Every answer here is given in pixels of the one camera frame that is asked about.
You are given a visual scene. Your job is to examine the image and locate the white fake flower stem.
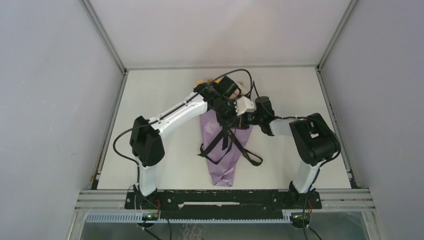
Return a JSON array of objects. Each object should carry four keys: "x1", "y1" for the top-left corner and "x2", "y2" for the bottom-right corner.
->
[{"x1": 235, "y1": 81, "x2": 249, "y2": 96}]

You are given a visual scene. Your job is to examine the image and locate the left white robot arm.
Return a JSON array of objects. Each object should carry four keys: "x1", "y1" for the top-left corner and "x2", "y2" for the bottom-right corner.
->
[{"x1": 112, "y1": 75, "x2": 243, "y2": 209}]

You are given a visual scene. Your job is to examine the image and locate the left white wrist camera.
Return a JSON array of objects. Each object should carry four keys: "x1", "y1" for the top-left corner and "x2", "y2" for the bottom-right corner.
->
[{"x1": 234, "y1": 96, "x2": 256, "y2": 116}]

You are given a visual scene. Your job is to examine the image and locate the aluminium frame rail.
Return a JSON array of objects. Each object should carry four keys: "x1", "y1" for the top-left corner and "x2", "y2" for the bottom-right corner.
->
[{"x1": 79, "y1": 0, "x2": 127, "y2": 75}]

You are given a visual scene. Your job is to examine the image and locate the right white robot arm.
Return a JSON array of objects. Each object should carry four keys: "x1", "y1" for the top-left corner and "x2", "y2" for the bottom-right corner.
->
[{"x1": 233, "y1": 96, "x2": 341, "y2": 208}]

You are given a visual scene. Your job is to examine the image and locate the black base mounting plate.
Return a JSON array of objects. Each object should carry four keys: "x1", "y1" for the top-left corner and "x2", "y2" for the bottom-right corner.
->
[{"x1": 124, "y1": 189, "x2": 323, "y2": 220}]

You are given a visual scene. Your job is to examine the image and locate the black ribbon strap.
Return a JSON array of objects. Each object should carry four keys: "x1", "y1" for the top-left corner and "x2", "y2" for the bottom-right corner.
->
[{"x1": 198, "y1": 124, "x2": 264, "y2": 167}]

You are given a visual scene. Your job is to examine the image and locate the pink wrapping paper sheet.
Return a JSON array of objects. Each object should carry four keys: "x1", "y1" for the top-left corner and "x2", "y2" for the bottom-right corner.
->
[{"x1": 199, "y1": 110, "x2": 242, "y2": 187}]

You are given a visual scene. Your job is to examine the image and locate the white cable duct strip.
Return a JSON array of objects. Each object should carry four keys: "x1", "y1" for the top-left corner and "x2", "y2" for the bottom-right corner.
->
[{"x1": 85, "y1": 212, "x2": 292, "y2": 224}]

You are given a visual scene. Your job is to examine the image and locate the yellow fake flower stem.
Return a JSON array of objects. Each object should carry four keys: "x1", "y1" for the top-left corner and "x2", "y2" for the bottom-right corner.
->
[{"x1": 195, "y1": 78, "x2": 214, "y2": 86}]

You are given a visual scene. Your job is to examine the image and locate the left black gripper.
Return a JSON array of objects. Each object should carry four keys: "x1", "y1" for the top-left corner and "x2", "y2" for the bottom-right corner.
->
[{"x1": 212, "y1": 98, "x2": 243, "y2": 127}]

